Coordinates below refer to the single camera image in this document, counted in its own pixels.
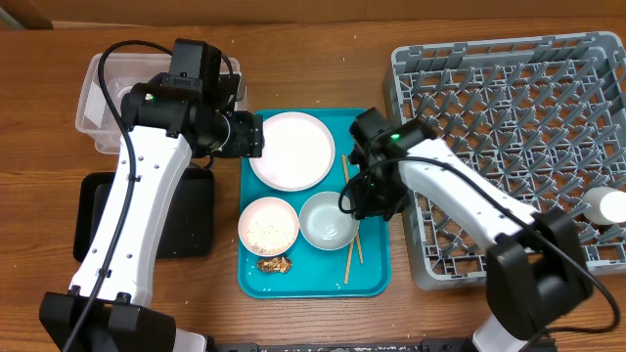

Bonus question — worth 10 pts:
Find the wooden chopstick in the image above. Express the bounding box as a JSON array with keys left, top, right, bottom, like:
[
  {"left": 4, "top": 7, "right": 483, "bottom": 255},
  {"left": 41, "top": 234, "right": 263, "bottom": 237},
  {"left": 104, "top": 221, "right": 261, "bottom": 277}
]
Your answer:
[
  {"left": 341, "top": 154, "right": 364, "bottom": 264},
  {"left": 343, "top": 238, "right": 355, "bottom": 285}
]

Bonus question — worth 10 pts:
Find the grey-green bowl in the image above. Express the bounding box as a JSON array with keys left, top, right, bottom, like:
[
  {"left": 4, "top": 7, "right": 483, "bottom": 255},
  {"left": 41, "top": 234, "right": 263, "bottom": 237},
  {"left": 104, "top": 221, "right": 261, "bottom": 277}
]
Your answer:
[{"left": 299, "top": 192, "right": 359, "bottom": 251}]

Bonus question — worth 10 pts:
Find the pink bowl with rice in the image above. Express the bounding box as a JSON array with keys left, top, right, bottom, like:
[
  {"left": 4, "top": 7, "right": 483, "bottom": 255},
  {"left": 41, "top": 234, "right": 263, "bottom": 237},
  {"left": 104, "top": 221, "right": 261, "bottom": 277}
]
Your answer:
[{"left": 238, "top": 197, "right": 299, "bottom": 257}]

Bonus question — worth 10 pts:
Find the small white cup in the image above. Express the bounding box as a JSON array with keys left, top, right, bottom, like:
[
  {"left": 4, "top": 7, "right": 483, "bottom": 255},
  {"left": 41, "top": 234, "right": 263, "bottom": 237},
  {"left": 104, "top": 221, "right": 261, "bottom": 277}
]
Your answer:
[{"left": 582, "top": 187, "right": 626, "bottom": 225}]

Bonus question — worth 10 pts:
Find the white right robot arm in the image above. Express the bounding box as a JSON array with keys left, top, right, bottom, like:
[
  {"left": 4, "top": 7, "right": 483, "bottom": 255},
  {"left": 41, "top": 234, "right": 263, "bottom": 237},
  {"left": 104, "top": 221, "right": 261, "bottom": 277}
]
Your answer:
[{"left": 342, "top": 109, "right": 593, "bottom": 351}]

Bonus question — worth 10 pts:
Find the grey dishwasher rack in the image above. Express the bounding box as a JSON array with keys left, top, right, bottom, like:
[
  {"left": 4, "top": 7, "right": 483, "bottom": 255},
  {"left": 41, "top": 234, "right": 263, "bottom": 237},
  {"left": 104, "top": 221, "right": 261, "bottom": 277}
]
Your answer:
[{"left": 382, "top": 31, "right": 625, "bottom": 275}]

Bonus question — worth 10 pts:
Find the large white plate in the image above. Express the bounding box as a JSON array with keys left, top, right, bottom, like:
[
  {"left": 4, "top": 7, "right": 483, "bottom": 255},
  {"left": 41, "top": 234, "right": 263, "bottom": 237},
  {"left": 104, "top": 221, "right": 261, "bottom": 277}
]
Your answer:
[{"left": 249, "top": 111, "right": 335, "bottom": 192}]

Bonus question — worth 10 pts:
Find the clear plastic bin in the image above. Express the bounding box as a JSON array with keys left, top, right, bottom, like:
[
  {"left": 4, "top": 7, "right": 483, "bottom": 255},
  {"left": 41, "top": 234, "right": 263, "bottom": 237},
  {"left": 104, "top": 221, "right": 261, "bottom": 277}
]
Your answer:
[{"left": 74, "top": 53, "right": 248, "bottom": 156}]

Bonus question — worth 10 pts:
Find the teal plastic tray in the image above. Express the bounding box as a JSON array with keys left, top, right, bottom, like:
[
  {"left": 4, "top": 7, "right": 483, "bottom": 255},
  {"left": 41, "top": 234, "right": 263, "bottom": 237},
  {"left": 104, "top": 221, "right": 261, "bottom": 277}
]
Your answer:
[{"left": 237, "top": 108, "right": 390, "bottom": 299}]

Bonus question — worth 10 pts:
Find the brown food scrap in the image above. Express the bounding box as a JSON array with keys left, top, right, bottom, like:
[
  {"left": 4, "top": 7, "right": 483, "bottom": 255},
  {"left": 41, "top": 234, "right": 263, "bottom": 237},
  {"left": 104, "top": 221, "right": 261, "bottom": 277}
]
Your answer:
[{"left": 257, "top": 256, "right": 292, "bottom": 274}]

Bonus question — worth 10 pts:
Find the black tray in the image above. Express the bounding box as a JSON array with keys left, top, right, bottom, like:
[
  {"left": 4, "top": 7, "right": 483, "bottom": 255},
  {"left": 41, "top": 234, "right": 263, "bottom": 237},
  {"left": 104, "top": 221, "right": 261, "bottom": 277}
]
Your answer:
[{"left": 73, "top": 168, "right": 214, "bottom": 262}]

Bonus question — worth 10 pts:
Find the black rail at table edge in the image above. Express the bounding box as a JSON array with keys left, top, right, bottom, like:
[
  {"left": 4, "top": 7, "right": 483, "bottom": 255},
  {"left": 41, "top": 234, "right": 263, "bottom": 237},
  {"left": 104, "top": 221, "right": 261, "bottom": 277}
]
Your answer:
[{"left": 168, "top": 327, "right": 475, "bottom": 352}]

